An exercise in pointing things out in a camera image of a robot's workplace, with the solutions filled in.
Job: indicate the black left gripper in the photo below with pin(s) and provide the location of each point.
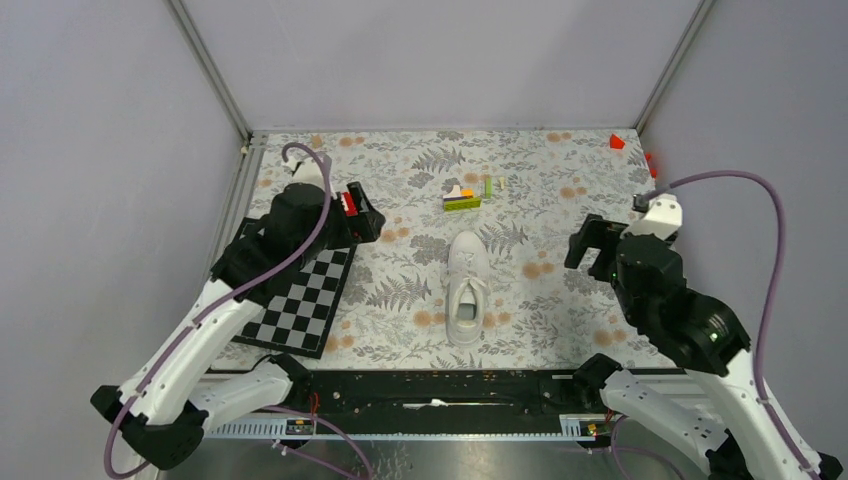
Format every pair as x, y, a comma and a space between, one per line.
366, 227

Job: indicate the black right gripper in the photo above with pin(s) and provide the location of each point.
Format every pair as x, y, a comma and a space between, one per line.
599, 232

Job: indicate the white sneaker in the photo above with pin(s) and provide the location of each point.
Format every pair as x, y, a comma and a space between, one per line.
468, 272

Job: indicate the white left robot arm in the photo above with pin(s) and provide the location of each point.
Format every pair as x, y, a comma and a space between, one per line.
160, 412

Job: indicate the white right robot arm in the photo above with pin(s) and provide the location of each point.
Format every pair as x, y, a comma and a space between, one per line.
702, 336

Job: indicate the red white grid toy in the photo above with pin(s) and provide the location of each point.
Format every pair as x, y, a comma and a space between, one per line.
348, 204

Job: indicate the floral patterned table mat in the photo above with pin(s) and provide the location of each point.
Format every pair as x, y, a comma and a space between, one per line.
393, 311

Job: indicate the red triangular block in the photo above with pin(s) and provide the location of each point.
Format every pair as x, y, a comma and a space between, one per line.
616, 143

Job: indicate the green toy brick stack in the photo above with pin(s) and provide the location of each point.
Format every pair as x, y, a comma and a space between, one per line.
460, 199

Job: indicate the black white chessboard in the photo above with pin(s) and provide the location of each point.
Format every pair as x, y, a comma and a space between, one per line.
299, 318

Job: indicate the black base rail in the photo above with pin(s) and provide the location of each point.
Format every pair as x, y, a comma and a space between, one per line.
460, 393

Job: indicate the grey slotted cable duct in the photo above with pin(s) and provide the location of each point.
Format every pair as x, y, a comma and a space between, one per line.
418, 426

